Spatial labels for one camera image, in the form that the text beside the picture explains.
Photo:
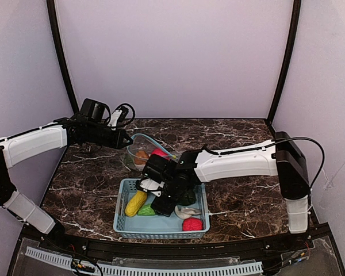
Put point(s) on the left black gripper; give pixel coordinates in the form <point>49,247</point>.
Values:
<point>117,138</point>

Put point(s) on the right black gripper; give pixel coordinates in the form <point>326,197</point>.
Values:
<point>163,206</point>

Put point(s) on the clear zip top bag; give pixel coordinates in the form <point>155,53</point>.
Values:
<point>147,144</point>

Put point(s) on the brown potato toy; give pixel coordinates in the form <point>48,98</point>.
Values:
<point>141,157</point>

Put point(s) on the white mushroom toy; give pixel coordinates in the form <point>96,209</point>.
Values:
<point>186,213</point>

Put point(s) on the red apple toy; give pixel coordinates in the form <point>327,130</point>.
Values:
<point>161,153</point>

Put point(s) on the green cucumber toy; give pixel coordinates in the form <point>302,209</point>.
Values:
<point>146,210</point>

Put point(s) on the white bitter gourd toy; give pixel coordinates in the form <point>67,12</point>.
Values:
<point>138,167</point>

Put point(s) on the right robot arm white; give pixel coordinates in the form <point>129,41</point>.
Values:
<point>280,157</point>

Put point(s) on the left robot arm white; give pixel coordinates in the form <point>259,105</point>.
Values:
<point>95,123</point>

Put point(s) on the green round fruit toy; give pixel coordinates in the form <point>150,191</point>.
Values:
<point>188,198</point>

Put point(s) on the yellow corn toy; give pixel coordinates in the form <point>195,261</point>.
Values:
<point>136,202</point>

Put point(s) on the red raspberry toy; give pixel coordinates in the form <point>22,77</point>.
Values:
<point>192,224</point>

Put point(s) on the light blue plastic basket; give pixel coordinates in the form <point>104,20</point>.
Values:
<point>156,227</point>

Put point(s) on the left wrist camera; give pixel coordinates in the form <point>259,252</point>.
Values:
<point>118,116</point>

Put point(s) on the black aluminium frame rail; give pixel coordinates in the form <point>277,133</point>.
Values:
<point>262,248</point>

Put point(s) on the grey slotted cable duct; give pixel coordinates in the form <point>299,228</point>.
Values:
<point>67,263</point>

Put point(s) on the left black frame post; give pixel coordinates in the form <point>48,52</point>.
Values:
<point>61,58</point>

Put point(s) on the black frame post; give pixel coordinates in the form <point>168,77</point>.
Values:
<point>61,58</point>
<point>290,42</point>

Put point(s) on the right black frame post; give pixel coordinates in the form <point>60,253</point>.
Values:
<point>290,42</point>

